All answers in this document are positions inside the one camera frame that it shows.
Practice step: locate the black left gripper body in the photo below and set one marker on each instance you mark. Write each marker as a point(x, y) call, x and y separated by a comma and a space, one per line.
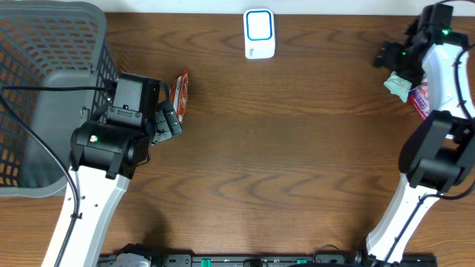
point(165, 122)

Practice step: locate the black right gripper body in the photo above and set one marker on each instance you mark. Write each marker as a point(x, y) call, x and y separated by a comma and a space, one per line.
point(404, 63)

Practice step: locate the teal tissue pack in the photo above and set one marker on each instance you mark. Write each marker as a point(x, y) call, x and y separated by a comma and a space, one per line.
point(398, 86)

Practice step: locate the orange brown snack packet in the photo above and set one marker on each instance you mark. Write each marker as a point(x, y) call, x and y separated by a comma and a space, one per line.
point(179, 95)

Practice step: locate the red purple snack packet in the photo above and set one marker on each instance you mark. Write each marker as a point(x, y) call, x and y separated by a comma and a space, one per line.
point(419, 98)

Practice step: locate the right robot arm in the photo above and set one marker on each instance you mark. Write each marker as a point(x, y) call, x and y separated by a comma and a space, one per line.
point(439, 154)

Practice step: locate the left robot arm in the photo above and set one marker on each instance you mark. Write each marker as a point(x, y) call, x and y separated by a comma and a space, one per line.
point(105, 152)

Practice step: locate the white barcode scanner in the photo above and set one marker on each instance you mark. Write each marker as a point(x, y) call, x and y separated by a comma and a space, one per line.
point(259, 33)

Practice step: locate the dark grey plastic basket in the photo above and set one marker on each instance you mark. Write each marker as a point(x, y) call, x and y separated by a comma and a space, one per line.
point(54, 62)

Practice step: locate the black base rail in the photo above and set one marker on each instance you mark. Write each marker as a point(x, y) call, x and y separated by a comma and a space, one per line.
point(133, 259)

